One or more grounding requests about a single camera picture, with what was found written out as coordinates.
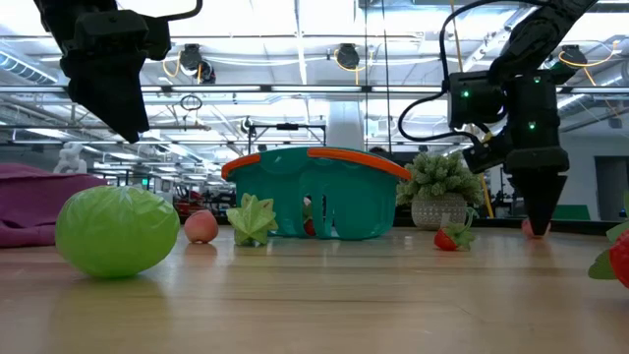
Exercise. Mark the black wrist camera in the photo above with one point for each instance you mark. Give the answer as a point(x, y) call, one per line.
point(157, 39)
point(474, 100)

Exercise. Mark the green plant in patterned pot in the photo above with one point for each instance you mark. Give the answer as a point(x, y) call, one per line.
point(437, 196)

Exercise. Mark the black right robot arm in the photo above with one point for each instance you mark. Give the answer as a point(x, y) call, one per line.
point(535, 34)

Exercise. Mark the green box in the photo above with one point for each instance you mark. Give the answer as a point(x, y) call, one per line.
point(571, 212)

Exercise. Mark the small pink toy peach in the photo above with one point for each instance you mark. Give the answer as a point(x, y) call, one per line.
point(527, 228)
point(200, 226)

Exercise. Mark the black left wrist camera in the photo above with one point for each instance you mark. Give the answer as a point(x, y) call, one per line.
point(157, 39)

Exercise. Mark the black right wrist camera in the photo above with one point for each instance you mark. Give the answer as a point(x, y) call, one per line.
point(474, 100)

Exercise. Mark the white robot statue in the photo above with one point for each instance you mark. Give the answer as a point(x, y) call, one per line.
point(70, 158)

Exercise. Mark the purple cloth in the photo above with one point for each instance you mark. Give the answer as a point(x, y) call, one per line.
point(29, 206)

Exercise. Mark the red toy fruit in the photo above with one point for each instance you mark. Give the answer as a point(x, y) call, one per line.
point(309, 227)

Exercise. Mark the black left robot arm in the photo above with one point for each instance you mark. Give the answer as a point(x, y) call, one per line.
point(64, 15)

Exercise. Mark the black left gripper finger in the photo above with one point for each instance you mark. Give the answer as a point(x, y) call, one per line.
point(145, 98)
point(115, 110)

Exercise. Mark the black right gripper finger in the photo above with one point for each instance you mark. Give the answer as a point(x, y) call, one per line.
point(539, 201)

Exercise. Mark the green toy star fruit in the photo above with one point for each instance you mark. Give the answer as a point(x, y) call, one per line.
point(251, 219)

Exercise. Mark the green toy cabbage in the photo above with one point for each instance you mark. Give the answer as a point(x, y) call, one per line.
point(117, 231)

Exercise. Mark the teal basket with orange rim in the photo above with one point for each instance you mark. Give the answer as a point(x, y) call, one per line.
point(354, 196)

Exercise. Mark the black aluminium table frame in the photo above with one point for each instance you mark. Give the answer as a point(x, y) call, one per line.
point(580, 226)

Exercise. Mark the red toy strawberry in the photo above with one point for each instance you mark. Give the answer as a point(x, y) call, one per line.
point(446, 240)
point(620, 258)

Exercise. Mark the black metal gantry frame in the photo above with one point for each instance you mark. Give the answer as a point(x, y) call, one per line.
point(287, 127)

